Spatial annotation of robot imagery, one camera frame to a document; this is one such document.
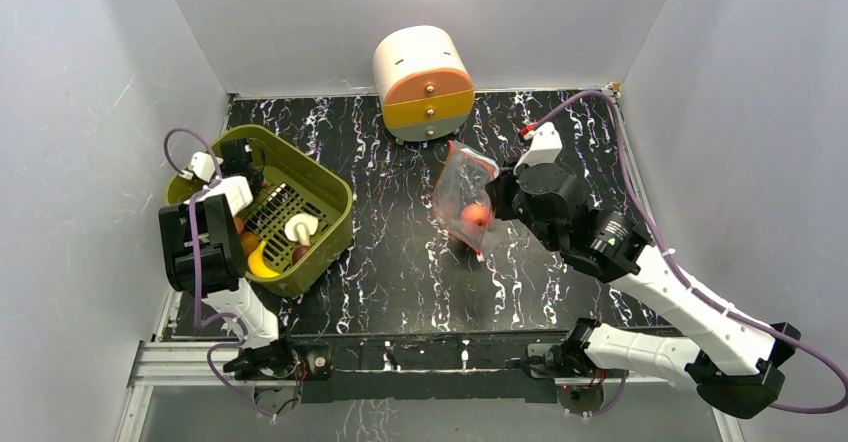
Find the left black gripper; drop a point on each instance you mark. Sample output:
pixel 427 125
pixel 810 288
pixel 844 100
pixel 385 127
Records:
pixel 260 174

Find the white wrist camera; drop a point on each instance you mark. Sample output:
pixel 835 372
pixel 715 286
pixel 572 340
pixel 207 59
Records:
pixel 202 166
pixel 545 147

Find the peach toy fruit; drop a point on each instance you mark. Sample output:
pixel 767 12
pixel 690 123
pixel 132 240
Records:
pixel 476 215

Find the aluminium frame rail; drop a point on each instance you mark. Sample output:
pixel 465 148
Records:
pixel 175 396

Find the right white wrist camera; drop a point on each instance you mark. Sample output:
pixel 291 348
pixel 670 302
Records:
pixel 545 147

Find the white toy mushroom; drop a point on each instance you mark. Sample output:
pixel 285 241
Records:
pixel 301 227

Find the olive green plastic basket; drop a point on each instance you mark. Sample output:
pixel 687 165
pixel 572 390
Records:
pixel 294 183

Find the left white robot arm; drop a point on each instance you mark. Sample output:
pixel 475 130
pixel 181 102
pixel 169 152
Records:
pixel 205 258

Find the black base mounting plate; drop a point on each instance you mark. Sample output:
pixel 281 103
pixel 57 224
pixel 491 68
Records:
pixel 426 366

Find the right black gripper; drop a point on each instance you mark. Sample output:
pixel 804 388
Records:
pixel 502 191

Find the white cylindrical drawer cabinet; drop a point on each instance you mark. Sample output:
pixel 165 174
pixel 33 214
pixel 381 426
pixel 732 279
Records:
pixel 424 88

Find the brown toy kiwi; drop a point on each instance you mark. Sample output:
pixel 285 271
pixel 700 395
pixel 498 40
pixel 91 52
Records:
pixel 249 242

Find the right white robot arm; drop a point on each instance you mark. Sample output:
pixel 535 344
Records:
pixel 731 364

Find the dark red toy fruit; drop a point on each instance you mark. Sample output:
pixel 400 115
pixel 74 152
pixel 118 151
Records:
pixel 299 252

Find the yellow toy banana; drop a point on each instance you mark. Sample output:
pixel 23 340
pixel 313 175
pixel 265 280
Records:
pixel 257 265

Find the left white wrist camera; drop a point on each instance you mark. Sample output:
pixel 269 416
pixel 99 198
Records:
pixel 202 166

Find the clear zip bag orange zipper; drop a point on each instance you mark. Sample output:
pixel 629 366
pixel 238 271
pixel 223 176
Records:
pixel 463 181

